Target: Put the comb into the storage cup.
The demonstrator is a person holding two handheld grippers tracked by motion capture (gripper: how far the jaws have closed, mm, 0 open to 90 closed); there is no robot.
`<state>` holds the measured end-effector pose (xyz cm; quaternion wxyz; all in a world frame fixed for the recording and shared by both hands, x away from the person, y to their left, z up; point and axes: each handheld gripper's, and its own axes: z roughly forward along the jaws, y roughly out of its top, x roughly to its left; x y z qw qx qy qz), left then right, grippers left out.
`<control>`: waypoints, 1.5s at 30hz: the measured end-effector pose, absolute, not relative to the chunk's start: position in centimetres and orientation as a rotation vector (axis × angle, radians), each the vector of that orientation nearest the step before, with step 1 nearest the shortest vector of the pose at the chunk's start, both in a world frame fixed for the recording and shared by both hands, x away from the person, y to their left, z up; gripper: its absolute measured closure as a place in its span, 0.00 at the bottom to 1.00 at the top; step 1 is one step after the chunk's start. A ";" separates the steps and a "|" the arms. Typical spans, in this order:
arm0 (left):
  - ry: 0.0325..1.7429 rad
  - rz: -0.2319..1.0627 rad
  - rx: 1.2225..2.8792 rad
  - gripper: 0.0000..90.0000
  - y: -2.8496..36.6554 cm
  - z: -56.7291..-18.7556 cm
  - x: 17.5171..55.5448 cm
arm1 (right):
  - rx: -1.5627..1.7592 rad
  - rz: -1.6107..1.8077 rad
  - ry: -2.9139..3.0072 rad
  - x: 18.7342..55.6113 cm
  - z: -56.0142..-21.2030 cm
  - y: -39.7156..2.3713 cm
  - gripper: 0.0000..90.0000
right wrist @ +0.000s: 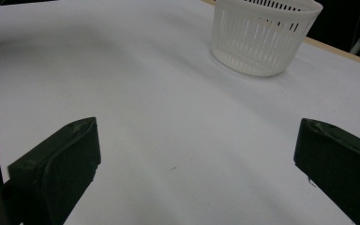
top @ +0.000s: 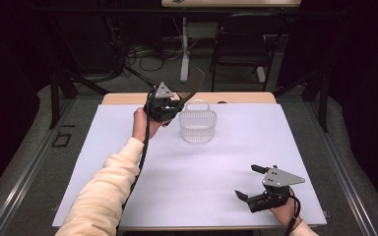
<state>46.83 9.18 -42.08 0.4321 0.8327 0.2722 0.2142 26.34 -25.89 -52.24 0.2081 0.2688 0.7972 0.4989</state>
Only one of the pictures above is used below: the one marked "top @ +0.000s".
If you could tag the person's left hand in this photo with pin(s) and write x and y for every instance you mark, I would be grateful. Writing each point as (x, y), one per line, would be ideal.
(142, 126)

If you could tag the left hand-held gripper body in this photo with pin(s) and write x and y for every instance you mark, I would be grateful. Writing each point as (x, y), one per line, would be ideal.
(160, 105)

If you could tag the short black tape strip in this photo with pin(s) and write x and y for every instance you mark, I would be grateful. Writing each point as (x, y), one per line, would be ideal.
(68, 125)

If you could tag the person's right hand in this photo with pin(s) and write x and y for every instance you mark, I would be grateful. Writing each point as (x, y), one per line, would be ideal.
(283, 213)

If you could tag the grey metal floor rail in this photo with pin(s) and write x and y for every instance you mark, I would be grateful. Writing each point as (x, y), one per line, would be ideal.
(29, 170)
(341, 170)

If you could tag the black metal stand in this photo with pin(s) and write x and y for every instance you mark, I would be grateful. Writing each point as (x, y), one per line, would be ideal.
(56, 98)
(323, 98)

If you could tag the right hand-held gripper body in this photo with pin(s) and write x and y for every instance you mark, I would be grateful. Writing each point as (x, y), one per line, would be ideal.
(275, 190)

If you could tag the black chair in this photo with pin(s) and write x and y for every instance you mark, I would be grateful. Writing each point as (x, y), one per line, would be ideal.
(242, 49)

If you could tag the white desk leg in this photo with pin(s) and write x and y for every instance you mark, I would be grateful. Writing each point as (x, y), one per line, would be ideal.
(185, 55)

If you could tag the wooden table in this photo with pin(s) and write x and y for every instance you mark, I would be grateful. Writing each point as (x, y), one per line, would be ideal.
(236, 97)

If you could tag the grey box under desk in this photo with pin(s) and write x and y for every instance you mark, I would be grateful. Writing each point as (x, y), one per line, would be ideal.
(201, 30)

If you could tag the white table mat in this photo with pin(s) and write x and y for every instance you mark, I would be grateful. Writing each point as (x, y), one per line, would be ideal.
(210, 170)

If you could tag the white plastic basket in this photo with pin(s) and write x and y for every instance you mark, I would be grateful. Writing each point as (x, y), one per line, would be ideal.
(197, 126)

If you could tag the light wooden desk top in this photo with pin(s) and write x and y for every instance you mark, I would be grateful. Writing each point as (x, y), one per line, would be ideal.
(229, 3)

